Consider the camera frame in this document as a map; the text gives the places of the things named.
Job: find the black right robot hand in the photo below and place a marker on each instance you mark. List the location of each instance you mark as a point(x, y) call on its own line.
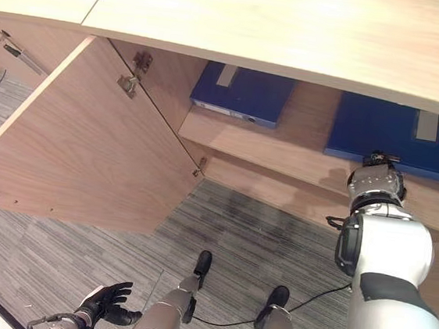
point(379, 158)

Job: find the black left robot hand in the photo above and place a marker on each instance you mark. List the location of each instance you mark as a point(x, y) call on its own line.
point(110, 304)

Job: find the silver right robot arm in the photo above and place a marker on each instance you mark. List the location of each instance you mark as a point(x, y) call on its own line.
point(386, 260)

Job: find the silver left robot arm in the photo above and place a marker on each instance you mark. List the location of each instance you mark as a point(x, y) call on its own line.
point(59, 324)

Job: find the grey label on folder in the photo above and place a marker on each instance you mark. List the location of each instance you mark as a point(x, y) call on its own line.
point(427, 126)
point(226, 75)

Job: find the wooden cabinet shelf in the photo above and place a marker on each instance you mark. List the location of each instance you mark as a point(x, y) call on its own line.
point(302, 157)

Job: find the blue folder with white spine label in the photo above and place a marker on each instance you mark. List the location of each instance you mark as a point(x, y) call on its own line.
point(246, 96)

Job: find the wooden cabinet door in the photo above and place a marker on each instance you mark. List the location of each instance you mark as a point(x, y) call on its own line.
point(79, 150)

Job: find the light wood office cabinet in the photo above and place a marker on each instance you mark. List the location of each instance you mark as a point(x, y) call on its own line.
point(258, 19)

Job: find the silver left robot leg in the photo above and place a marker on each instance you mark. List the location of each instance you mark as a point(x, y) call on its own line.
point(160, 319)

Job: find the dark left robot foot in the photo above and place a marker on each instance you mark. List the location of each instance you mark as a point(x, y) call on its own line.
point(203, 263)

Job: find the dark robot foot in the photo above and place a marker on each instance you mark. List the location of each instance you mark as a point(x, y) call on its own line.
point(203, 263)
point(277, 296)

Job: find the small metal door hinge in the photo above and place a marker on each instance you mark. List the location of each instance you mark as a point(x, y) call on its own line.
point(200, 166)

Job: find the dark right robot foot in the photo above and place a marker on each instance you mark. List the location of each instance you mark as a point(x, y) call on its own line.
point(277, 296)

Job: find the large metal door hinge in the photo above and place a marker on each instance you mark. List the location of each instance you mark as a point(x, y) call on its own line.
point(133, 77)

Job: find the silver gas strut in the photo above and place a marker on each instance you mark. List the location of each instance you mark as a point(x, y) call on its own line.
point(24, 57)

